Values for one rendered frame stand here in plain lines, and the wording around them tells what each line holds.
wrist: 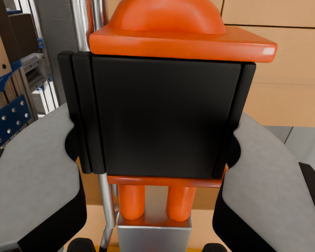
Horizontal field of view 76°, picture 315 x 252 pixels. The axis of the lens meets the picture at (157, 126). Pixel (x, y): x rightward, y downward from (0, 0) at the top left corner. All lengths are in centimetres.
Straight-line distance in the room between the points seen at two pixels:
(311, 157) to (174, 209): 204
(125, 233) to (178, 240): 5
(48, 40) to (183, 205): 116
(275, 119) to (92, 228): 84
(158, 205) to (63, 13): 109
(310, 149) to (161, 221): 197
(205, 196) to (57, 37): 105
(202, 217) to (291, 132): 153
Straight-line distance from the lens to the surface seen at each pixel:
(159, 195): 20
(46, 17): 123
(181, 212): 17
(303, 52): 94
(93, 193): 44
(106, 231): 22
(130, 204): 17
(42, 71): 114
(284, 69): 93
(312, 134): 201
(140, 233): 19
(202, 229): 48
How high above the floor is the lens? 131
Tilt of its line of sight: 57 degrees down
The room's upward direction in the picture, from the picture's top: 179 degrees counter-clockwise
